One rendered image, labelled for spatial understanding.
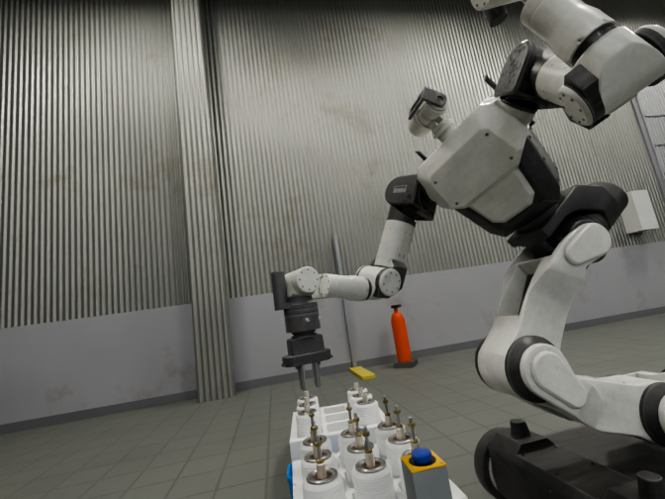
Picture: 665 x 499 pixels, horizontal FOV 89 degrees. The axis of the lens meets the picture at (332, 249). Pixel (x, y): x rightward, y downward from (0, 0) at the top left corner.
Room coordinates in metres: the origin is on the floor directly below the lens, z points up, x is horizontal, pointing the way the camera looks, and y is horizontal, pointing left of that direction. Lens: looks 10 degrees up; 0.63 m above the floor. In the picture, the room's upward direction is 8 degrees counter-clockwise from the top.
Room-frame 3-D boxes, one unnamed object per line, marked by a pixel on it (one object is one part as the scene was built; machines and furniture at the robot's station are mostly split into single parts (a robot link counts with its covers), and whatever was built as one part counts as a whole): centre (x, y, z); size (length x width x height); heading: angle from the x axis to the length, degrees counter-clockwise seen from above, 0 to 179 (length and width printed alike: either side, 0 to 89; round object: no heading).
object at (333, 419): (1.56, 0.09, 0.09); 0.39 x 0.39 x 0.18; 6
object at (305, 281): (0.86, 0.11, 0.69); 0.11 x 0.11 x 0.11; 33
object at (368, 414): (1.45, -0.04, 0.16); 0.10 x 0.10 x 0.18
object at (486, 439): (1.13, -0.43, 0.10); 0.20 x 0.05 x 0.20; 101
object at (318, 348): (0.87, 0.10, 0.57); 0.13 x 0.10 x 0.12; 114
